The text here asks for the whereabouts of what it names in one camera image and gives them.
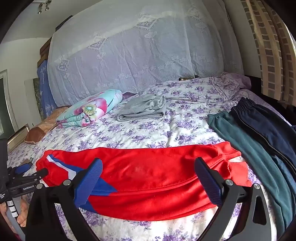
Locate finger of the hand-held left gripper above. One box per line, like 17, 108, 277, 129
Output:
9, 168, 49, 183
8, 161, 33, 176

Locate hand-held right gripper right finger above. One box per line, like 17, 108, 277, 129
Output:
194, 157, 272, 241

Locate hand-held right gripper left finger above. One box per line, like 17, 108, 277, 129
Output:
25, 158, 103, 241

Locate red pants with blue stripe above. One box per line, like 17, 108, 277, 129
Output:
35, 142, 252, 220

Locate navy pants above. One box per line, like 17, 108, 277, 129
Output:
230, 97, 296, 186

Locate folded grey pants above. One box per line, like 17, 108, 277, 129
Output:
117, 94, 167, 122

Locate person's left hand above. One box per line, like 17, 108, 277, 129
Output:
0, 199, 29, 232

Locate brown pillow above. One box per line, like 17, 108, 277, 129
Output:
25, 105, 71, 144

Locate folded dark clothes stack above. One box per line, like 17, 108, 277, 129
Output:
207, 111, 296, 237

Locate folded floral quilt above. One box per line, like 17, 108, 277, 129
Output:
56, 89, 123, 128

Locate purple floral bedsheet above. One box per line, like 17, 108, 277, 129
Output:
7, 76, 278, 241

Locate blue patterned cloth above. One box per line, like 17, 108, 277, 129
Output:
37, 59, 57, 118

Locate purple floral garment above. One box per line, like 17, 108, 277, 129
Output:
209, 72, 251, 102

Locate brown box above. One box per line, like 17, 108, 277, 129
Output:
38, 37, 52, 65

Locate white lace mosquito net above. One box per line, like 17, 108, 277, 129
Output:
47, 0, 244, 108

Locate checkered beige curtain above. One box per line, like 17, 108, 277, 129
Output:
240, 0, 296, 105

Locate ceiling spot lamp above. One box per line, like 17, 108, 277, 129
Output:
37, 0, 52, 14

